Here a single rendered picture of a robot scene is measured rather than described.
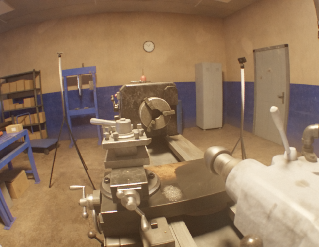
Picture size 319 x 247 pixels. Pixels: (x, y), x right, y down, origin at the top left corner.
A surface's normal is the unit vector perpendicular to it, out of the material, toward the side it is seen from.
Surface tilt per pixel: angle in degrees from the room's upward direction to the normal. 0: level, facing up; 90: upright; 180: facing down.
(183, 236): 0
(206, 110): 90
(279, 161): 0
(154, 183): 0
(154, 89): 90
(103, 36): 90
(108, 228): 90
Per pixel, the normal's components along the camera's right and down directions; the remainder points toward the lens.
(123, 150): 0.19, 0.21
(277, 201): -0.83, -0.48
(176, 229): -0.05, -0.98
